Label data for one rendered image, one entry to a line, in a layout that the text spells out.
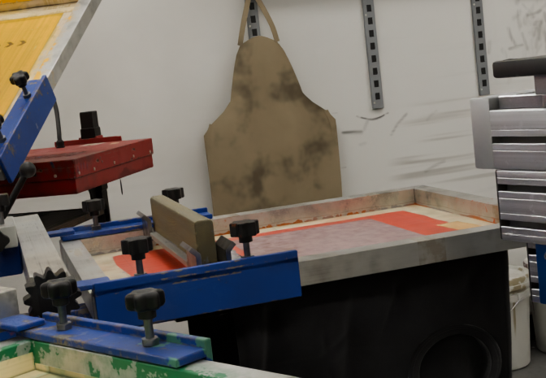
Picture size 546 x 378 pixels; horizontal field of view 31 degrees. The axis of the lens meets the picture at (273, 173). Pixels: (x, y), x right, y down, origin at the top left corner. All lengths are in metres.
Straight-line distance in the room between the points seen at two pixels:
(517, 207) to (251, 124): 2.58
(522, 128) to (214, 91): 2.63
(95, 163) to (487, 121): 1.57
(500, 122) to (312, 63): 2.67
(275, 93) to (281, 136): 0.17
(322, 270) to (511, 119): 0.41
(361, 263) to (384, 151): 2.51
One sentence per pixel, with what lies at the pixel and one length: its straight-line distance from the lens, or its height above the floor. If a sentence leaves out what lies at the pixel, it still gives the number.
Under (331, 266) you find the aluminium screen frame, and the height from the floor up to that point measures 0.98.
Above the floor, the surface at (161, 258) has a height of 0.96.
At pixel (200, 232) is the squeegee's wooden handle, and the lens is 1.50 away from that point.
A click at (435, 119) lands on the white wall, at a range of 4.08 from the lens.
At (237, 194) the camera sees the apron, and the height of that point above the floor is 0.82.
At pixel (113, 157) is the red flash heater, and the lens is 2.76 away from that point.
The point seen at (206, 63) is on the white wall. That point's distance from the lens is 3.76.
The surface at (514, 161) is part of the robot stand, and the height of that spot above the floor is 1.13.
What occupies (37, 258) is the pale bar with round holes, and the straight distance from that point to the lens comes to 1.47.
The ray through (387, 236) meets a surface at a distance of 1.78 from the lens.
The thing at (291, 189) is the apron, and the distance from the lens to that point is 3.78.
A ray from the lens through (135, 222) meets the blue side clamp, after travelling 1.99.
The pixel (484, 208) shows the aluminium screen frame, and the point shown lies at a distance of 1.85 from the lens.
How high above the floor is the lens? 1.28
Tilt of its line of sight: 6 degrees down
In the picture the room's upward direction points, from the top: 6 degrees counter-clockwise
